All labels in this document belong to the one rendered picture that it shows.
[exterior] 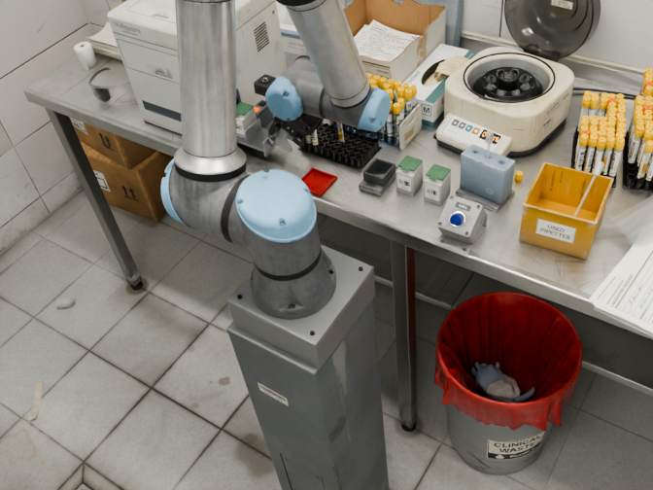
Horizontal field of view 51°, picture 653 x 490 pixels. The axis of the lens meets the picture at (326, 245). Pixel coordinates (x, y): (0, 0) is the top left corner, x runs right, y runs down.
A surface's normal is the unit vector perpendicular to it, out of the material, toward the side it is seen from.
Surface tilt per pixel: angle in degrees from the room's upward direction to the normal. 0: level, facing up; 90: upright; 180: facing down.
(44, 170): 90
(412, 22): 87
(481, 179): 90
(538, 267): 0
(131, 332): 0
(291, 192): 9
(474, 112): 90
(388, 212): 0
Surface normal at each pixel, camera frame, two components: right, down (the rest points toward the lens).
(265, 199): 0.01, -0.61
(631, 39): -0.55, 0.64
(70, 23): 0.83, 0.33
